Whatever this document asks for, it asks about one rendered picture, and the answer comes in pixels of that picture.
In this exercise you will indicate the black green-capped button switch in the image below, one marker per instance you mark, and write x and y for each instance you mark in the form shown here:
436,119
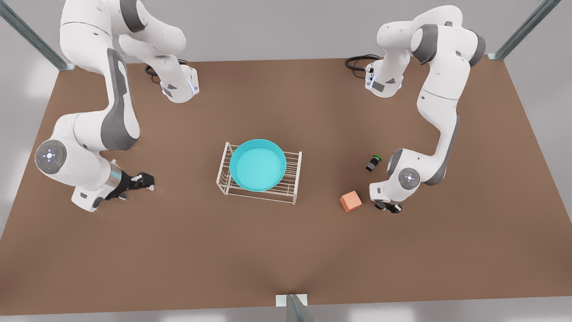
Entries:
372,163

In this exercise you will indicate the turquoise round plate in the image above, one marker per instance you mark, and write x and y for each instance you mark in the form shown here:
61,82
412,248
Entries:
258,165

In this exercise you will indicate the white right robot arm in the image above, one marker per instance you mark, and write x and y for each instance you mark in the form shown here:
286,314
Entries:
116,112

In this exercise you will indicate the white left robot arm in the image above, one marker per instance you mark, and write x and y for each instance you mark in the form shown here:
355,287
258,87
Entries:
440,94

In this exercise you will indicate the orange cube block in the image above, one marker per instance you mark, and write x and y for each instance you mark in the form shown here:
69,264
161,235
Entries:
351,201

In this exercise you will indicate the silver frame post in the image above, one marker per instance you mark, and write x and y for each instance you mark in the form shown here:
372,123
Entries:
33,38
523,31
295,308

